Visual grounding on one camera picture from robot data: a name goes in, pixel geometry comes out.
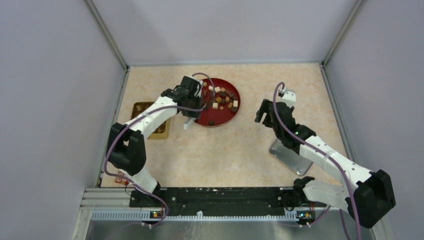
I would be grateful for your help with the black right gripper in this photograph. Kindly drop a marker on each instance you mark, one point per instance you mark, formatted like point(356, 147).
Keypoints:
point(264, 108)

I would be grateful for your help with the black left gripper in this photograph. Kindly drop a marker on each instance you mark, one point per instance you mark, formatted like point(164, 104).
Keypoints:
point(194, 114)

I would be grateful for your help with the steel serving tongs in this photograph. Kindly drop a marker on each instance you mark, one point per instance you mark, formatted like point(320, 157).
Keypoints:
point(188, 123)

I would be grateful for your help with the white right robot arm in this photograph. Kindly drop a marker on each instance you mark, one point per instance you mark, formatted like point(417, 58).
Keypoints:
point(366, 195)

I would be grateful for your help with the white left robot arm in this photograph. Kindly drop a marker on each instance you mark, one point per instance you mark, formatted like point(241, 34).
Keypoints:
point(126, 147)

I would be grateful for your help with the red round tray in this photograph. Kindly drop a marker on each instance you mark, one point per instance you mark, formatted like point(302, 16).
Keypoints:
point(223, 114)

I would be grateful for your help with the silver box lid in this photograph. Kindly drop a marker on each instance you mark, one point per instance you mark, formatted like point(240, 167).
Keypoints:
point(296, 163)

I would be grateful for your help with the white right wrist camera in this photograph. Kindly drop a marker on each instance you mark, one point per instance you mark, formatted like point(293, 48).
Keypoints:
point(288, 97)

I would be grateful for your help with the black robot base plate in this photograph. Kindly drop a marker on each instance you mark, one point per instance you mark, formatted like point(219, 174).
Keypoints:
point(223, 201)

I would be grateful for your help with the white cable duct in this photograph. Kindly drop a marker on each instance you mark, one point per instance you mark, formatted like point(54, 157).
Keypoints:
point(147, 216)

